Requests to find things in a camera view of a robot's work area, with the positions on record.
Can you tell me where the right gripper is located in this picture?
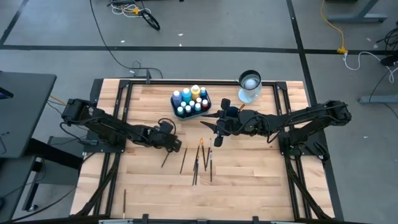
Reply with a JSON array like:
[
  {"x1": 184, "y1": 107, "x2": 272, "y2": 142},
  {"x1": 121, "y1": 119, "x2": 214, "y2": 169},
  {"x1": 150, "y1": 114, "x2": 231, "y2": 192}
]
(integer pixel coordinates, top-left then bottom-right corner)
[{"x1": 200, "y1": 98, "x2": 243, "y2": 148}]

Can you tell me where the dark blue plastic cup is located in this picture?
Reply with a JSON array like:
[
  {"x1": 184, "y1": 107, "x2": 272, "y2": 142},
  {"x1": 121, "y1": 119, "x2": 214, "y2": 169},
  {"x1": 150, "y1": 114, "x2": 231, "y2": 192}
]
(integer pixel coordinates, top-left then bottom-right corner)
[{"x1": 228, "y1": 105, "x2": 243, "y2": 119}]

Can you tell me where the teal plastic bin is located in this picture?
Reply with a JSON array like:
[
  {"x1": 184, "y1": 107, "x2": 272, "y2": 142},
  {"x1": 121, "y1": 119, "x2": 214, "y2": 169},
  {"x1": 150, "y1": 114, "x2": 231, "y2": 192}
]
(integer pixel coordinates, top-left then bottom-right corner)
[{"x1": 170, "y1": 89, "x2": 213, "y2": 122}]

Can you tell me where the large turquoise paint bottle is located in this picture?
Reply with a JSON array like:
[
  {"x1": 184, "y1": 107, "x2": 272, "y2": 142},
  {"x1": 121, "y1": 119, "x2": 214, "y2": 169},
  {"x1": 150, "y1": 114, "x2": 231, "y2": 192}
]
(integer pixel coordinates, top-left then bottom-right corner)
[{"x1": 181, "y1": 87, "x2": 193, "y2": 103}]

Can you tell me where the large purple paint bottle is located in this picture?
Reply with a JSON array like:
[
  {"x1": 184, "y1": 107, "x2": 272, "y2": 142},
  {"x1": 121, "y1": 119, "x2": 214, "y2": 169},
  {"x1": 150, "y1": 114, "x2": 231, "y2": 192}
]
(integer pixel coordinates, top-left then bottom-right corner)
[{"x1": 171, "y1": 90, "x2": 183, "y2": 107}]

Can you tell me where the clear glass jar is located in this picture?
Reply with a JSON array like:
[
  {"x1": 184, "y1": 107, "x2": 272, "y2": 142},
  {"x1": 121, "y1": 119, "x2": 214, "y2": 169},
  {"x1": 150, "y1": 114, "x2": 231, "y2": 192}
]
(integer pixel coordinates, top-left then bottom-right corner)
[{"x1": 238, "y1": 69, "x2": 263, "y2": 104}]

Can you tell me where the black table end panel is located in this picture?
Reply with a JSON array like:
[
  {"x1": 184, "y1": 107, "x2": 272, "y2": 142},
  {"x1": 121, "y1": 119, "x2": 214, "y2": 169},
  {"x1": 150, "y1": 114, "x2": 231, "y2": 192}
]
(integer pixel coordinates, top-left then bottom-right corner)
[{"x1": 89, "y1": 78, "x2": 104, "y2": 109}]

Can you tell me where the black side desk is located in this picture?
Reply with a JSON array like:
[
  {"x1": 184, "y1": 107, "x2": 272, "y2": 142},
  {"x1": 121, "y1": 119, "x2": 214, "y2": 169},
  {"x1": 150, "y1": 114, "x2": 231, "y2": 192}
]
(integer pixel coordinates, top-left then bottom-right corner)
[{"x1": 0, "y1": 70, "x2": 57, "y2": 159}]

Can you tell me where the grey desk foot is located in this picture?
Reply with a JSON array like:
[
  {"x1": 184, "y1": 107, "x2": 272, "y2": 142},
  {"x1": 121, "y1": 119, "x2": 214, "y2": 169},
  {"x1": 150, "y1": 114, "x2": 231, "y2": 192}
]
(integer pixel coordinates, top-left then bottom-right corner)
[
  {"x1": 358, "y1": 94, "x2": 398, "y2": 105},
  {"x1": 326, "y1": 0, "x2": 389, "y2": 23}
]

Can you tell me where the black aluminium table frame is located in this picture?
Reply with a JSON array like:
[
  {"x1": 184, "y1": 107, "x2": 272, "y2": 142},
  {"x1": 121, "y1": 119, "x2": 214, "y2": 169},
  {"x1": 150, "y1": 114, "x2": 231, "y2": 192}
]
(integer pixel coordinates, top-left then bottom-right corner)
[{"x1": 74, "y1": 78, "x2": 336, "y2": 224}]

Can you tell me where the long black floor cable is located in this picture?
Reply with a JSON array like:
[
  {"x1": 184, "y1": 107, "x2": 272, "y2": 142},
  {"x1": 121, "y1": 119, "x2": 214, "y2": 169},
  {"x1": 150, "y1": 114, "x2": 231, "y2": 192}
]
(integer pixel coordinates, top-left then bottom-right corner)
[{"x1": 89, "y1": 0, "x2": 164, "y2": 79}]

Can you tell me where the coiled black cable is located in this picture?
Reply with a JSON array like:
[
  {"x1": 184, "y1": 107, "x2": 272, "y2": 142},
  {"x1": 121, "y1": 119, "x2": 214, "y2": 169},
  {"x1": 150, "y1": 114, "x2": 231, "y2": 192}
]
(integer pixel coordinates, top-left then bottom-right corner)
[{"x1": 139, "y1": 9, "x2": 161, "y2": 31}]

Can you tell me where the black desk leg frame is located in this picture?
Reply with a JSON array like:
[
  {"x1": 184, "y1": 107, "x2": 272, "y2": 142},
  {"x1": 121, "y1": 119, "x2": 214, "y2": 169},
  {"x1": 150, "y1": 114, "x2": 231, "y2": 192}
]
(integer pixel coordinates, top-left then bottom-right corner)
[{"x1": 24, "y1": 138, "x2": 84, "y2": 212}]

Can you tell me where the thin yellow cable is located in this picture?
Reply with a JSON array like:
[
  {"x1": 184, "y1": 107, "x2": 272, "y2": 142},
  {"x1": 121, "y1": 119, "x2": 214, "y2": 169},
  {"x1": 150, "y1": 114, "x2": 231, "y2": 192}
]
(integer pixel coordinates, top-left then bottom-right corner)
[{"x1": 49, "y1": 95, "x2": 68, "y2": 106}]

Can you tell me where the white cable bundle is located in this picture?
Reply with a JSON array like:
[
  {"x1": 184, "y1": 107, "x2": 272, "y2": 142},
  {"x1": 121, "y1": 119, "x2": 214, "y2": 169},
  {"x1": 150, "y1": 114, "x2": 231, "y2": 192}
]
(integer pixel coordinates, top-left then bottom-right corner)
[{"x1": 110, "y1": 2, "x2": 141, "y2": 18}]

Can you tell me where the white floor cable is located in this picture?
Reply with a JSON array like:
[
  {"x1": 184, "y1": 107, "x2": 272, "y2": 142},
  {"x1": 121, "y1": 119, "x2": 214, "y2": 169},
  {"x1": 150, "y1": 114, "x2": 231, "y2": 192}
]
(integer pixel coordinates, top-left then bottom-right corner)
[{"x1": 343, "y1": 51, "x2": 398, "y2": 84}]

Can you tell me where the yellow extension cord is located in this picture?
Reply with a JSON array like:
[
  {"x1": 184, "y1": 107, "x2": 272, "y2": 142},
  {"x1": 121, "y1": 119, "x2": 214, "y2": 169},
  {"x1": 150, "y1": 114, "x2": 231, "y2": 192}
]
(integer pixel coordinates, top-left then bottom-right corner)
[{"x1": 320, "y1": 0, "x2": 348, "y2": 54}]

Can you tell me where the black cable tangle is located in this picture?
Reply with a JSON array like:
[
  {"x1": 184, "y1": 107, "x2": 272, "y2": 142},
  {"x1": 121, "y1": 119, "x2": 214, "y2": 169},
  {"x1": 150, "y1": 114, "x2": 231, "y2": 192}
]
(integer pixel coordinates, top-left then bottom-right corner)
[{"x1": 375, "y1": 27, "x2": 398, "y2": 67}]

